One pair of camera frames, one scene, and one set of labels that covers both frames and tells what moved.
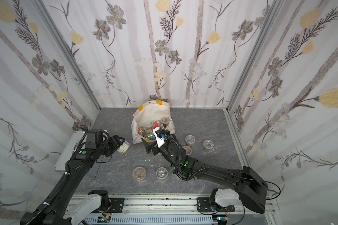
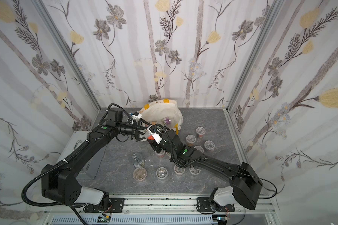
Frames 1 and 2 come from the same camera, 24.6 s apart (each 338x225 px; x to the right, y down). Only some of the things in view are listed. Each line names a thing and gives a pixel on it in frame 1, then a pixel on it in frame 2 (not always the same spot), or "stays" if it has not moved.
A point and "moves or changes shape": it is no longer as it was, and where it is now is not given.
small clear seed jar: [162, 173] stays
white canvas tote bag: [149, 116] moves or changes shape
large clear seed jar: [139, 173] stays
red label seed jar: [189, 140] stays
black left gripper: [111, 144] → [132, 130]
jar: [208, 145] stays
